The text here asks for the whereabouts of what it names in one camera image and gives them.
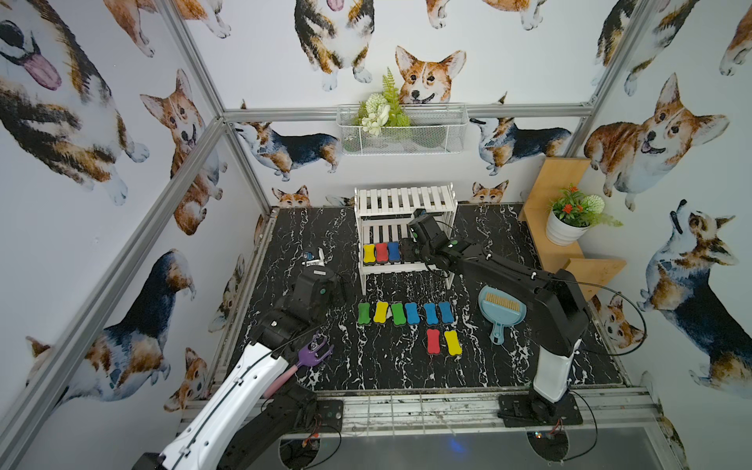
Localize green eraser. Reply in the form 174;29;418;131
391;303;407;326
358;303;371;326

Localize white wire wall basket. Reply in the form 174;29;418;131
336;104;469;156

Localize teal dustpan with brush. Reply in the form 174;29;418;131
478;286;527;346

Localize white plant pot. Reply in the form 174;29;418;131
546;211;589;247

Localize yellow eraser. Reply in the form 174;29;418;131
444;330;463;356
373;302;390;324
363;244;376;266

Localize wooden corner shelf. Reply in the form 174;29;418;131
520;158;627;300

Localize light blue eraser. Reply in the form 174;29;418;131
424;303;440;325
405;303;420;325
438;302;456;325

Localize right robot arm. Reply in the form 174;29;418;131
407;210;589;419

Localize purple pink garden fork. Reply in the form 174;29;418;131
262;333;334;400

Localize red eraser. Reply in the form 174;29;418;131
426;329;441;356
374;243;389;264

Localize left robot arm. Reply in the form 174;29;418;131
135;253;345;469

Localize green potted plant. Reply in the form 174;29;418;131
550;185;623;228

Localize white wooden two-tier shelf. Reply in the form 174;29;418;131
354;183;458;293

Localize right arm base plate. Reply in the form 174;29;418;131
497;391;584;427

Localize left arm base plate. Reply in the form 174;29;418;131
298;399;345;435

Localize artificial fern and flowers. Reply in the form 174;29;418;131
354;69;411;137

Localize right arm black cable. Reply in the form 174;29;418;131
578;280;648;358

